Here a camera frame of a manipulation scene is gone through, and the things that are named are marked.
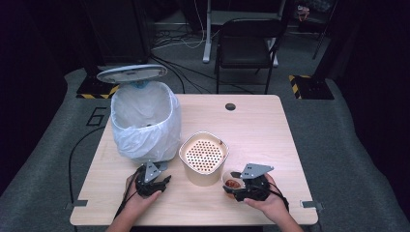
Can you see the black stand pole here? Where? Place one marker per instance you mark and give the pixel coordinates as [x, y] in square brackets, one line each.
[322, 35]

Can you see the clear plastic trash bag liner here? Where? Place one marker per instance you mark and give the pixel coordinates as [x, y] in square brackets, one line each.
[145, 141]

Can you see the black and yellow striped base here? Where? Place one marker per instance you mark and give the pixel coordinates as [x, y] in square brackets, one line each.
[314, 90]
[93, 90]

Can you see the person's left hand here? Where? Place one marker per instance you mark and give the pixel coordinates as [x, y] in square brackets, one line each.
[138, 204]

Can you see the black cabinet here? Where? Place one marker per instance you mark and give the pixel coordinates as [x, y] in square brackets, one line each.
[119, 32]

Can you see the black folding chair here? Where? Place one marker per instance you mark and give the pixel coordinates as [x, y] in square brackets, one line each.
[246, 48]

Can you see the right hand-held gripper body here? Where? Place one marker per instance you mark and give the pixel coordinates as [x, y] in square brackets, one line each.
[256, 190]

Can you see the white desk frame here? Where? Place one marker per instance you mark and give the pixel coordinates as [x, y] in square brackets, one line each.
[207, 38]

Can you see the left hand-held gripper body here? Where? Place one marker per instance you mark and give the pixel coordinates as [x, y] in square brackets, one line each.
[146, 188]

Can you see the red food scraps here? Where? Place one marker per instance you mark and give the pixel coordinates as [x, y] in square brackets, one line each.
[232, 184]

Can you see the grey metal table bracket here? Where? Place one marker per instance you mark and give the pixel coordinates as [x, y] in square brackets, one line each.
[77, 203]
[311, 204]

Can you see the small clear plastic cup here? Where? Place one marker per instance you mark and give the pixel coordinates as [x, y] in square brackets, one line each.
[228, 177]

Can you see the white and blue pedal trash can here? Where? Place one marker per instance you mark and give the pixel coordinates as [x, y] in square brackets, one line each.
[132, 73]

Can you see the person's right hand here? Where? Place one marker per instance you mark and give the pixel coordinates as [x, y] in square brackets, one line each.
[274, 206]

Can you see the beige bucket with perforated strainer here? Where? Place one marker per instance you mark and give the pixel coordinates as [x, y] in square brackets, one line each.
[203, 175]

